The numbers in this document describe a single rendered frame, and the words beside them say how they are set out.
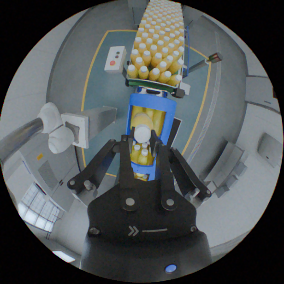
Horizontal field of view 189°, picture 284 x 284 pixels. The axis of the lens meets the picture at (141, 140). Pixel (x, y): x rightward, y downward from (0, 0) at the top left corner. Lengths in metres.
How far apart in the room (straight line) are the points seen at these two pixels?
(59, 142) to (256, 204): 3.97
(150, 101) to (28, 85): 2.80
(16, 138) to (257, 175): 3.88
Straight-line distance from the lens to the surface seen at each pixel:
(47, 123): 0.67
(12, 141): 0.57
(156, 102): 0.41
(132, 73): 0.60
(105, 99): 1.78
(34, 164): 1.76
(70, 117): 0.83
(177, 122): 1.66
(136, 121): 0.23
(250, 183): 3.39
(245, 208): 3.55
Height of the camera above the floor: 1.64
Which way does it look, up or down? 65 degrees down
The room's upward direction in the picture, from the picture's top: 180 degrees counter-clockwise
